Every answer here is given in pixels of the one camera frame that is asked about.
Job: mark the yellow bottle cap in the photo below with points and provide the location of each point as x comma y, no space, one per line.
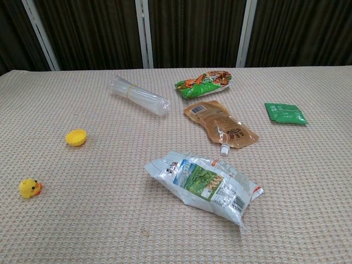
75,137

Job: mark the dark pleated curtain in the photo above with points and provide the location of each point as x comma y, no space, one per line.
192,33

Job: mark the yellow rubber duck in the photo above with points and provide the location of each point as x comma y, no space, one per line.
28,188

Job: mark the green orange snack bag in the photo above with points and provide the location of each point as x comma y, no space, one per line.
198,88

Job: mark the small green sachet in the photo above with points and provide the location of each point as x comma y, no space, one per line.
286,112

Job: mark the white green snack bag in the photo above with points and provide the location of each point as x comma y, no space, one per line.
198,184

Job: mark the brown spout pouch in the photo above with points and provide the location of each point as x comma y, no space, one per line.
225,129

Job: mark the beige woven tablecloth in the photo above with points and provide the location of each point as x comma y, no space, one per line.
110,220

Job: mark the white frame post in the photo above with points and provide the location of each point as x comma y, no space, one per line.
41,35
245,33
144,33

